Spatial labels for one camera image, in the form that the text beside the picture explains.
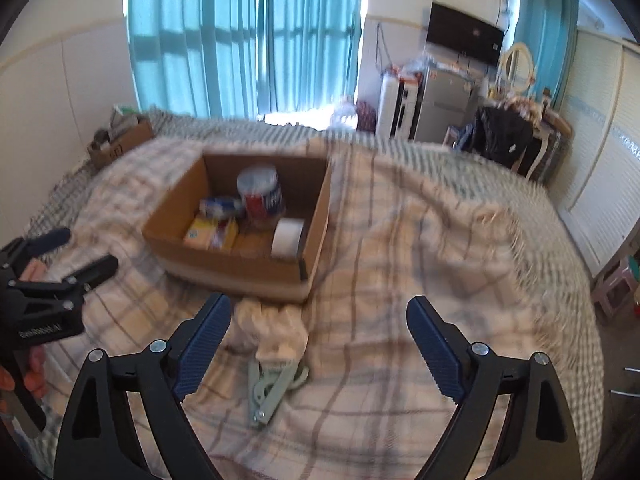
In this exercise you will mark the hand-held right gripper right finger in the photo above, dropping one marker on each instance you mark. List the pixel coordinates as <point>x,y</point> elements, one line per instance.
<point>436,350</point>

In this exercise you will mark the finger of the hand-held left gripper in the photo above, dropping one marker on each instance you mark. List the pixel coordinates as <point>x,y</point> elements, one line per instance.
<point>42,240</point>
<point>95,269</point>

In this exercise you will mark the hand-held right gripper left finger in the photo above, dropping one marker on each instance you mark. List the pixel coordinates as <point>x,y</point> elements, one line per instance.
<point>200,350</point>

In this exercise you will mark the grey metal pliers tool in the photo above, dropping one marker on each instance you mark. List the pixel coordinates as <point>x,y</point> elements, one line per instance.
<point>262,390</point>

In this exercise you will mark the white cloth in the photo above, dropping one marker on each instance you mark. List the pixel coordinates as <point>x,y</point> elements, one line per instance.
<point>275,327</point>

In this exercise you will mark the person's left hand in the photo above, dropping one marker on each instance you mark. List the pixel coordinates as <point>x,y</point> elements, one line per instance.
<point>34,377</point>

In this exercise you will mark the plaid blanket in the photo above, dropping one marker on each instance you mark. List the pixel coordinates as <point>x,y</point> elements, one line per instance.
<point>400,280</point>

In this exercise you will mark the small yellow box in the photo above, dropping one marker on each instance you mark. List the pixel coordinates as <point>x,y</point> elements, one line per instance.
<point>207,232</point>

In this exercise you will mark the small filled cardboard box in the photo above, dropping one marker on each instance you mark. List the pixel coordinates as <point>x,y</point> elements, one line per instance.
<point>122,140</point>

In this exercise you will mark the white tape roll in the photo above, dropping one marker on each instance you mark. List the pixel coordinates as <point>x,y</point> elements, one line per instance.
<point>286,239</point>

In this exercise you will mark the blue and white packet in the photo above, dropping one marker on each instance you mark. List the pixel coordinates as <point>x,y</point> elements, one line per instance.
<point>222,206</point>

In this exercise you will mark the red blue white can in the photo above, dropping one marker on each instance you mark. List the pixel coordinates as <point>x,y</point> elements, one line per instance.
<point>260,197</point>

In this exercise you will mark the pink plastic stool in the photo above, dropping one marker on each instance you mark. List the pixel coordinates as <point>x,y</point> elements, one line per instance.
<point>617,285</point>

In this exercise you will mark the striped bed sheet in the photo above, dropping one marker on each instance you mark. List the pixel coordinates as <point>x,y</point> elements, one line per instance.
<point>415,155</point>

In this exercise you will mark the black jacket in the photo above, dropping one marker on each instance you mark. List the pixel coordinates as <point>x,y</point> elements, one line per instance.
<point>502,135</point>

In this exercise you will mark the dressing table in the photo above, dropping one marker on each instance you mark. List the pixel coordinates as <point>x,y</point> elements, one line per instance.
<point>550,142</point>

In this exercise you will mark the red patterned bag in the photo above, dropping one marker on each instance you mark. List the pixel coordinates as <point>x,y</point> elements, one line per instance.
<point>366,116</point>

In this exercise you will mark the white standing appliance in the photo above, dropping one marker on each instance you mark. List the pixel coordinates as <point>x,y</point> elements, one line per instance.
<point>392,107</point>

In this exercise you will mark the silver fridge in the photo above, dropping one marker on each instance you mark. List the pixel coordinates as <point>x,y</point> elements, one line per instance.
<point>445,102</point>

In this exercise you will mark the white wardrobe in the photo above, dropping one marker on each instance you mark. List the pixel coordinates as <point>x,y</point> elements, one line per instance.
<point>600,150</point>

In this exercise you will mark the wide teal curtain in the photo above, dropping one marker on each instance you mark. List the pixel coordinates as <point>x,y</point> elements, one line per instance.
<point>225,35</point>

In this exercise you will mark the oval cream mirror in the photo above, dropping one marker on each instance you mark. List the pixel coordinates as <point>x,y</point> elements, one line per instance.
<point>519,67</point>

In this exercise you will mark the narrow teal curtain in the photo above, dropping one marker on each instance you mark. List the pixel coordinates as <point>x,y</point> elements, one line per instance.
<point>545,25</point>

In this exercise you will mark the black wall television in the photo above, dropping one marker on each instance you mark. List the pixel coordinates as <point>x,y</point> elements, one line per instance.
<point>462,35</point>

